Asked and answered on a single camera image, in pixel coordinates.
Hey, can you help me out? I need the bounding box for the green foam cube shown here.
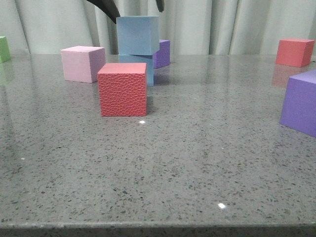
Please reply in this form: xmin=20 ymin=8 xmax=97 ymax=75
xmin=0 ymin=36 xmax=11 ymax=63

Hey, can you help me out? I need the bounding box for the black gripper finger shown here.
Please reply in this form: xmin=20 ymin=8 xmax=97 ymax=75
xmin=156 ymin=0 xmax=164 ymax=12
xmin=87 ymin=0 xmax=120 ymax=24

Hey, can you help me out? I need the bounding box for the pink foam cube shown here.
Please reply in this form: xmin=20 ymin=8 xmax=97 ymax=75
xmin=60 ymin=46 xmax=106 ymax=83

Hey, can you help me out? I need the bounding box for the smooth red foam cube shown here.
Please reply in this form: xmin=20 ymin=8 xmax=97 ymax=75
xmin=276 ymin=38 xmax=315 ymax=68

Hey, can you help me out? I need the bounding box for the textured red foam cube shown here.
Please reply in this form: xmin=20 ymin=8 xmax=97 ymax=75
xmin=97 ymin=63 xmax=147 ymax=117

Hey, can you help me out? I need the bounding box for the light blue foam cube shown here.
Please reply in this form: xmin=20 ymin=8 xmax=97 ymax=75
xmin=118 ymin=54 xmax=154 ymax=86

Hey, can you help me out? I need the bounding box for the purple foam cube back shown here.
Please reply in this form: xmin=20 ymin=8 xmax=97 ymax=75
xmin=153 ymin=39 xmax=170 ymax=69

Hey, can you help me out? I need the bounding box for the grey-green curtain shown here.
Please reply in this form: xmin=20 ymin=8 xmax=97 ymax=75
xmin=0 ymin=0 xmax=316 ymax=55

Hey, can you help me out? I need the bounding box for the large purple foam cube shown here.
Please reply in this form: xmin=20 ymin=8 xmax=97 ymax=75
xmin=280 ymin=70 xmax=316 ymax=137

